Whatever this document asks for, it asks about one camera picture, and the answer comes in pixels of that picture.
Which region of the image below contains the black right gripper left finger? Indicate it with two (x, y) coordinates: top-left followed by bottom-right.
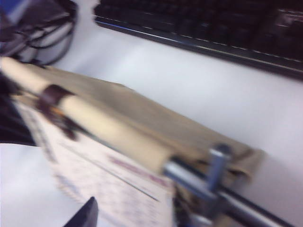
(64, 196), (99, 227)

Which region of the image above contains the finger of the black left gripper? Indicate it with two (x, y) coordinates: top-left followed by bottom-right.
(0, 70), (37, 145)

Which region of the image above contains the brown leather strap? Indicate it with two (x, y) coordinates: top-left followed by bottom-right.
(37, 84), (78, 140)

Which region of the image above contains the white desk calendar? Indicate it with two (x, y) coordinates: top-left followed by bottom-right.
(14, 101), (177, 227)

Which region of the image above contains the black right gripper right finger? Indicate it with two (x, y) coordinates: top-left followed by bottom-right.
(174, 197), (199, 227)

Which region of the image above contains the thick black cable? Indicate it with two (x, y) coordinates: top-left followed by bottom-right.
(14, 0), (80, 68)

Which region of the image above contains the black keyboard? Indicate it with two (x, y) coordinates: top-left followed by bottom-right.
(93, 0), (303, 81)

